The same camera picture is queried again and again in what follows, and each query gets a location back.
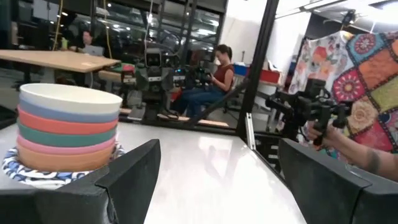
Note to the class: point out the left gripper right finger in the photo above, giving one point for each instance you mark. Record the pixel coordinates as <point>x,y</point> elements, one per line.
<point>335,199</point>

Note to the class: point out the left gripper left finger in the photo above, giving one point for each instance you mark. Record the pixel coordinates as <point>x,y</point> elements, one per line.
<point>124,186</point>

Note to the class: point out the green bowl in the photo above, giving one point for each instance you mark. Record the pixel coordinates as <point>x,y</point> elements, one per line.
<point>62,139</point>

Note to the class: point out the red bowl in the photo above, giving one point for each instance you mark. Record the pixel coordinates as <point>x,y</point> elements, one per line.
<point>62,127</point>

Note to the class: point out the light blue bowl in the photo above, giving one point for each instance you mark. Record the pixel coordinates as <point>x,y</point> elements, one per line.
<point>62,116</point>

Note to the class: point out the cream bowl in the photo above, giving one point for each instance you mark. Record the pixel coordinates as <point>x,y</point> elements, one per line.
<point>68,99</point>

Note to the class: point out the white blue-patterned plate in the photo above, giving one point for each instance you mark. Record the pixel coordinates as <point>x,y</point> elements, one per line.
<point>18,174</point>

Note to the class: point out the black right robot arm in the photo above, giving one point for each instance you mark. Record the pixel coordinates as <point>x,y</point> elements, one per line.
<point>154,84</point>

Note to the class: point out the person's forearm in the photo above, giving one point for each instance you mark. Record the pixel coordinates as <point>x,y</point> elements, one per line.
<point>367,158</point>

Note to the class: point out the black handheld controller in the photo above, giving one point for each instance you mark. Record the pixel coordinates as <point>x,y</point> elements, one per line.
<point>197,74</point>

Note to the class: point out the silver laptop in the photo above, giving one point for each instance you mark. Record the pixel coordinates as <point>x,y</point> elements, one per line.
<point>93,50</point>

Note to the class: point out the person's hand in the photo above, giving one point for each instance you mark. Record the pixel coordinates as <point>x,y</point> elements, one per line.
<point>314,133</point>

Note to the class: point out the person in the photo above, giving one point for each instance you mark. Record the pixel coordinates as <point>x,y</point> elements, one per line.
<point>224,73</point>
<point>87,39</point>

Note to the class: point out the blue storage bin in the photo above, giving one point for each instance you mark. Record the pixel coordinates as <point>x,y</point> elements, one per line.
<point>241,70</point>

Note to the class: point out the wooden desk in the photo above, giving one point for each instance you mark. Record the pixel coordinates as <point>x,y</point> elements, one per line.
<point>62,60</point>

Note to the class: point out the red storage bin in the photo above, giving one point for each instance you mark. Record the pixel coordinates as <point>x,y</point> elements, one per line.
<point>269,76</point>

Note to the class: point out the colourful patchwork cloth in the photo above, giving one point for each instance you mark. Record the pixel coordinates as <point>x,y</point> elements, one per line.
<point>373,68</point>

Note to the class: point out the black handheld camera rig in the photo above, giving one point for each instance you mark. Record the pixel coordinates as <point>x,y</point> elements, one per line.
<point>308,102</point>

